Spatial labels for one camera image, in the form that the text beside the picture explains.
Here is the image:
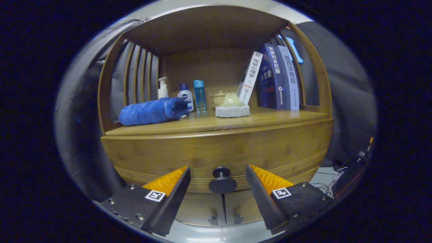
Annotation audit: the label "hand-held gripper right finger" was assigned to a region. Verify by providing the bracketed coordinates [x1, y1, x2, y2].
[246, 165, 334, 235]

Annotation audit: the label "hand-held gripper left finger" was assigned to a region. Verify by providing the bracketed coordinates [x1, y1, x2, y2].
[93, 166, 191, 237]

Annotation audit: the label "wooden drawer with black knob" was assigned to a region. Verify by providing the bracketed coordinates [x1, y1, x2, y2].
[101, 117, 334, 194]

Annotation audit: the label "pale green handled sponge brush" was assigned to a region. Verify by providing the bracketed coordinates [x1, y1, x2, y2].
[215, 92, 251, 118]

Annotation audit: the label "wooden cabinet door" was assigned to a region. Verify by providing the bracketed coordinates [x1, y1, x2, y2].
[223, 191, 267, 226]
[175, 192, 226, 226]

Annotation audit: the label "wooden countertop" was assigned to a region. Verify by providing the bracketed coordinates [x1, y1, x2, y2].
[105, 107, 333, 137]

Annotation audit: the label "wooden cabinet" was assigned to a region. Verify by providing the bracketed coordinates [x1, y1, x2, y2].
[97, 4, 334, 227]

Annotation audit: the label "blue rolled towel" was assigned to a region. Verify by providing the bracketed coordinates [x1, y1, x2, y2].
[119, 97, 189, 127]

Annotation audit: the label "white lotion bottle blue cap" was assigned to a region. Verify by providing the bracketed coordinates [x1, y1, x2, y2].
[177, 83, 195, 112]

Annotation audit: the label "clear blue bottle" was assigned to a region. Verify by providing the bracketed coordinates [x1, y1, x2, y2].
[193, 80, 206, 113]

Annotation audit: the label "beige lidded teacup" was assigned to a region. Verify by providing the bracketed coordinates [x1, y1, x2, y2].
[211, 90, 227, 108]

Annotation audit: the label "white pump bottle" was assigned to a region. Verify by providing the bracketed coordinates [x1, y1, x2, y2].
[158, 77, 169, 99]

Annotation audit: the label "dark blue book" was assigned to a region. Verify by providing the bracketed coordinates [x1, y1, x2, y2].
[258, 43, 287, 110]

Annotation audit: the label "white book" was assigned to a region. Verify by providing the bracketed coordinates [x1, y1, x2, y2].
[236, 51, 264, 105]

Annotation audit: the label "light blue book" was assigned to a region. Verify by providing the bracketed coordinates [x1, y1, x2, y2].
[277, 45, 300, 111]

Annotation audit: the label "black backdrop cloth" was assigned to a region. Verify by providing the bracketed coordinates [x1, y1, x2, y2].
[54, 17, 378, 203]

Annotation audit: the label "tangle of floor cables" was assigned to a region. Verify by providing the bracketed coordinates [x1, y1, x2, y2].
[310, 165, 348, 199]

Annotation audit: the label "black equipment with orange cable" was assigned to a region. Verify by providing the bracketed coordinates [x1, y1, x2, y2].
[332, 137, 373, 199]

